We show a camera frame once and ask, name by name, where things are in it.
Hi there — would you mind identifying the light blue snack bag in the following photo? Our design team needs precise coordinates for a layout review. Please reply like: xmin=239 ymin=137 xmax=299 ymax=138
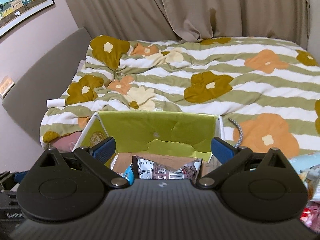
xmin=123 ymin=164 xmax=135 ymax=185

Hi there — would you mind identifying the purple clear snack bag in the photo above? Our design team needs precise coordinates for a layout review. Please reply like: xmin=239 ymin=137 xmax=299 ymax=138
xmin=132 ymin=155 xmax=202 ymax=181

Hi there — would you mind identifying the pale yellow green snack bag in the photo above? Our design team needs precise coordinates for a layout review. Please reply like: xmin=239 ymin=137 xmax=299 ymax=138
xmin=299 ymin=165 xmax=319 ymax=203

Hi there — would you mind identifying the pink striped snack bag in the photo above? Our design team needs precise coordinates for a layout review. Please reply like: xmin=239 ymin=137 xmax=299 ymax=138
xmin=300 ymin=202 xmax=320 ymax=233

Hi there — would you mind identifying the pink plush toy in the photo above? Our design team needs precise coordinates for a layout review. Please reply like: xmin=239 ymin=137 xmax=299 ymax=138
xmin=50 ymin=132 xmax=82 ymax=152

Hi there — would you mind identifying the green yellow cardboard box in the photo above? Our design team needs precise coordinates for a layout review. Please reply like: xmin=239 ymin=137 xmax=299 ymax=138
xmin=74 ymin=111 xmax=225 ymax=173

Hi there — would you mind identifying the green striped floral duvet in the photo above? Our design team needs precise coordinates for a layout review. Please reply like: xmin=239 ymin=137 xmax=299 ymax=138
xmin=40 ymin=35 xmax=319 ymax=158

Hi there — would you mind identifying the grey upholstered headboard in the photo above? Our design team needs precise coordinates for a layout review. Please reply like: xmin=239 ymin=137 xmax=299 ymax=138
xmin=2 ymin=28 xmax=92 ymax=144

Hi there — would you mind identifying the beige curtain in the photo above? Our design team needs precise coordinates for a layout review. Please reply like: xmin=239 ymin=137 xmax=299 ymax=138
xmin=66 ymin=0 xmax=309 ymax=48

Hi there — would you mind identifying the framed houses picture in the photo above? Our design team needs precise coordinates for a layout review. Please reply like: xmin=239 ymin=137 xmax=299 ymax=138
xmin=1 ymin=0 xmax=54 ymax=36

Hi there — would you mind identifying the grey braided cord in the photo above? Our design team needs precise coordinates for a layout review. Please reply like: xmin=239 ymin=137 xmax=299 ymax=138
xmin=228 ymin=117 xmax=244 ymax=149

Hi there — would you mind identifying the small wall sign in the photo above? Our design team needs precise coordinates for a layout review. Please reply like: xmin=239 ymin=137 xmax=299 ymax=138
xmin=0 ymin=76 xmax=15 ymax=98

